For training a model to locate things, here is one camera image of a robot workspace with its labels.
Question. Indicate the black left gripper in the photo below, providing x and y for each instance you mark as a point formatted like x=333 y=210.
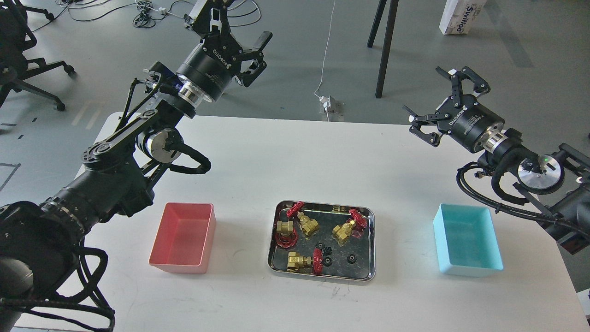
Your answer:
x=218 y=58

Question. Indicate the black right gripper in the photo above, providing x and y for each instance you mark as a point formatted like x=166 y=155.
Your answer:
x=470 y=122

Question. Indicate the brass valve red handle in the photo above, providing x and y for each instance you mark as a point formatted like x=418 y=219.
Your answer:
x=354 y=226
x=285 y=234
x=296 y=262
x=308 y=225

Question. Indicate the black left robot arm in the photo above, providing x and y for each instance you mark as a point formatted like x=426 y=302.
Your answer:
x=44 y=260

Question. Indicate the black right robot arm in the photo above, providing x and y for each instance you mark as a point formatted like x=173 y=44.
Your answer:
x=550 y=189

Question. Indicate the white cardboard box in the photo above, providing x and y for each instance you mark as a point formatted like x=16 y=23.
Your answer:
x=459 y=15

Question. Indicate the light blue plastic box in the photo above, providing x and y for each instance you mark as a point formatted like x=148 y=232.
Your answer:
x=466 y=241

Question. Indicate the small black gear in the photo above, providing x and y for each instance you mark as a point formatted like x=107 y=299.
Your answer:
x=327 y=261
x=324 y=249
x=351 y=258

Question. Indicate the pink plastic box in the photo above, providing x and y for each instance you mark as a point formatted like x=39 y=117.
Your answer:
x=184 y=239

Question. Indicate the white power adapter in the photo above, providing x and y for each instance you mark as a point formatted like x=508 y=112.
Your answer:
x=330 y=104

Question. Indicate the black stand legs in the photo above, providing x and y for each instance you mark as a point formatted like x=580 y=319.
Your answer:
x=389 y=29

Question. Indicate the shiny metal tray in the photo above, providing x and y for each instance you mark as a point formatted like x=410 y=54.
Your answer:
x=314 y=239

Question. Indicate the black office chair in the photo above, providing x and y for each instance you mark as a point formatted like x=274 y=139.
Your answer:
x=16 y=38

